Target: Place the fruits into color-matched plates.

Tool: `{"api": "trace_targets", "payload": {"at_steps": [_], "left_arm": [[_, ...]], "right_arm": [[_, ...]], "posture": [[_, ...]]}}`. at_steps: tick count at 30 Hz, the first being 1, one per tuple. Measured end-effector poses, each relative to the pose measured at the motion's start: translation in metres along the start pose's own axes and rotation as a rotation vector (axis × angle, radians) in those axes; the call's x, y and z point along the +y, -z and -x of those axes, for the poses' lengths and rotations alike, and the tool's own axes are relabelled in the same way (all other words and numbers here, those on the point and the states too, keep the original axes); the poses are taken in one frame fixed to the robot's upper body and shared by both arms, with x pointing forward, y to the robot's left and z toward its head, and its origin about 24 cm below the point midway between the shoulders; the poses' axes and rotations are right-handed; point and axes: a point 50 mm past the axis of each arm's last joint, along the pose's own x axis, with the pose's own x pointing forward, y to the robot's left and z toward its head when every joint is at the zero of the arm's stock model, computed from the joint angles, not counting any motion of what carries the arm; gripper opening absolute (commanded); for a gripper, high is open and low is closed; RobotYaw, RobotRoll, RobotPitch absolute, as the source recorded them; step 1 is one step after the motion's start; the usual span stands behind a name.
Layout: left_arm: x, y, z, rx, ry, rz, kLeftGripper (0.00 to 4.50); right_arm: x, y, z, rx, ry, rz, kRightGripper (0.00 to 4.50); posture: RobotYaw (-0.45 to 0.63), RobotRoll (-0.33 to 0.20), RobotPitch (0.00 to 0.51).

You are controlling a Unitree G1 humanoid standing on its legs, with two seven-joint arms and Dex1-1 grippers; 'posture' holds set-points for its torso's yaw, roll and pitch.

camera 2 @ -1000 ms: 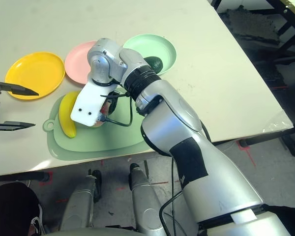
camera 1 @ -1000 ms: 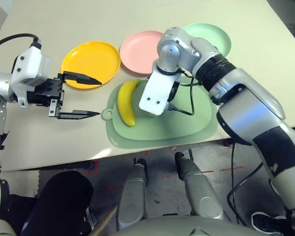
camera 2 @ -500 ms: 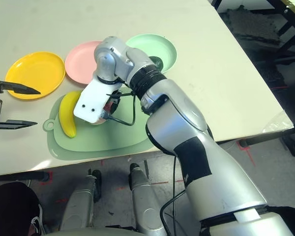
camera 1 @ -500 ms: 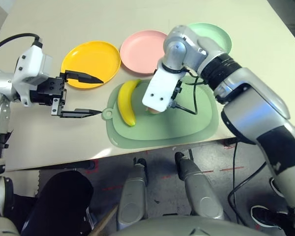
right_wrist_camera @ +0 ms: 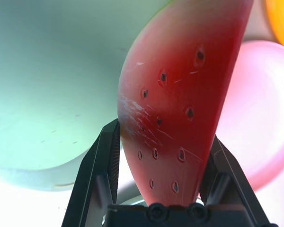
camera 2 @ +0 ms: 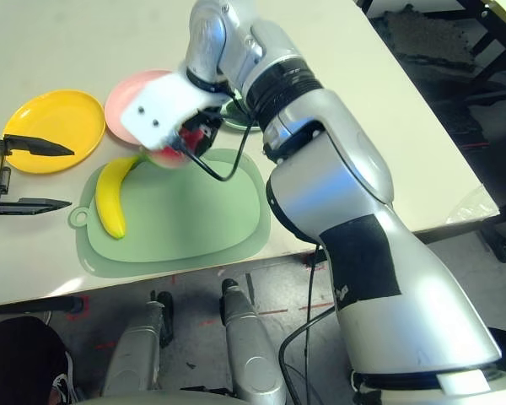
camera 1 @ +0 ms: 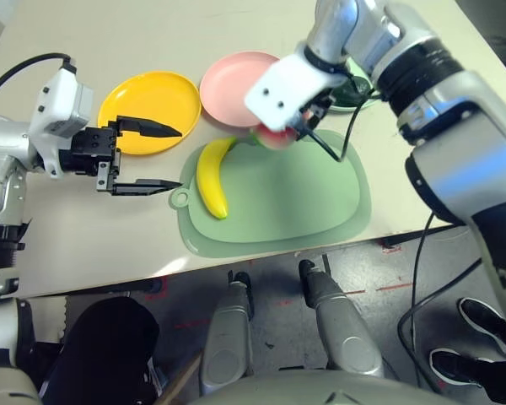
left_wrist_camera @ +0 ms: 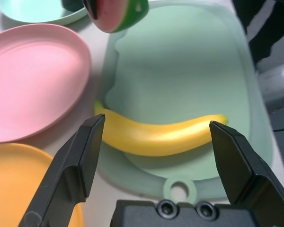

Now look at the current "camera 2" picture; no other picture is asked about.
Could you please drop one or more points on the person leg in black trousers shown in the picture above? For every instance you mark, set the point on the person leg in black trousers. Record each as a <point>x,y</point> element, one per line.
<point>21,358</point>

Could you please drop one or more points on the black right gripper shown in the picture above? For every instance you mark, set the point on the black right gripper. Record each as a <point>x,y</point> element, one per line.
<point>208,120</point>

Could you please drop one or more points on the silver right robot leg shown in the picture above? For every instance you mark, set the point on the silver right robot leg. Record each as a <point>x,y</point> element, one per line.
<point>249,350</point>

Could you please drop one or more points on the pink plastic plate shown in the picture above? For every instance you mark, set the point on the pink plastic plate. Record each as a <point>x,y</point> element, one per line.
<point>118,109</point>

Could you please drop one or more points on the yellow toy banana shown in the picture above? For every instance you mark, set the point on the yellow toy banana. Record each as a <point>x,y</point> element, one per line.
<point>109,202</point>

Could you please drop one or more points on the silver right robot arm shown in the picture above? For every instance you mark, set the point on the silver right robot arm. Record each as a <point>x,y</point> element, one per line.
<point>341,190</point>

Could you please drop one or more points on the black shoe with white laces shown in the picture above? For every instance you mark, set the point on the black shoe with white laces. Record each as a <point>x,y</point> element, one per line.
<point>65,379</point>

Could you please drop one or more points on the black table leg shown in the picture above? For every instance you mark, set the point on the black table leg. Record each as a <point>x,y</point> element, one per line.
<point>499,240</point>
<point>33,304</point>

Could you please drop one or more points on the mint green plastic plate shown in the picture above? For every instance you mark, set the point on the mint green plastic plate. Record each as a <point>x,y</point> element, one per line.
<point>244,126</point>

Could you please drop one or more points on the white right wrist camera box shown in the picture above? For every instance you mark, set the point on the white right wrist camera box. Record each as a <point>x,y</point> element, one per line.
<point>164,105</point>

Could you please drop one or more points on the beige robot torso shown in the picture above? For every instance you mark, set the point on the beige robot torso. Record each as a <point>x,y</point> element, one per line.
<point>160,398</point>

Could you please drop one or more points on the red toy watermelon slice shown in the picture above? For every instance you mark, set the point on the red toy watermelon slice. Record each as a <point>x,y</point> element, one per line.
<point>168,159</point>

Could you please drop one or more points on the yellow plastic plate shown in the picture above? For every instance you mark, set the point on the yellow plastic plate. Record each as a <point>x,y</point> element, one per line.
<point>55,126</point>

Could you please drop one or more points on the green cutting board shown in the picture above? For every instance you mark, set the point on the green cutting board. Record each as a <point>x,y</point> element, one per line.
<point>185,219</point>

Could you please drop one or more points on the clear plastic bag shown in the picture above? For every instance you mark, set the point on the clear plastic bag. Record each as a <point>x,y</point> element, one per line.
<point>472,208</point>

